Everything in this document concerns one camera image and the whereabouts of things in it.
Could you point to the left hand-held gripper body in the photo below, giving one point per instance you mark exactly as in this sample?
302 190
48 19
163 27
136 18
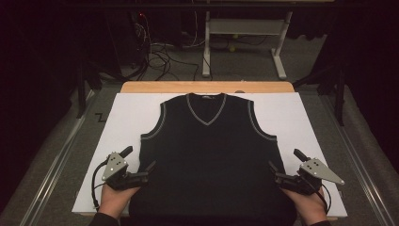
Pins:
114 166

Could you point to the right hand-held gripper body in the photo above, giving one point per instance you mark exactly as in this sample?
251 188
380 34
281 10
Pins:
316 171

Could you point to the dark knitted vest grey trim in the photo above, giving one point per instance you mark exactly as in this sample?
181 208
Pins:
207 157

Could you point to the person's left hand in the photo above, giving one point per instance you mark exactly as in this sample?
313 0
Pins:
114 201

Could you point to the person's right hand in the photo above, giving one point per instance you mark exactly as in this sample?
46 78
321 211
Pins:
310 208

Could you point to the black metal stand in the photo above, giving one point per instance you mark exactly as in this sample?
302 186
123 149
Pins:
339 100
82 94

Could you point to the black electronic device red light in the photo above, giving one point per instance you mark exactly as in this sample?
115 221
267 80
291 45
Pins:
128 37

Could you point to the yellow-green tennis ball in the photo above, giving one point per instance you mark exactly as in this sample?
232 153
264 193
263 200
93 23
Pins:
232 49

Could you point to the metal floor rail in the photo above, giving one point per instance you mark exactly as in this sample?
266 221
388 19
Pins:
53 169
360 169

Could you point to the white metal stand frame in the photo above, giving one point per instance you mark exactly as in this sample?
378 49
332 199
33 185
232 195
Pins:
244 26

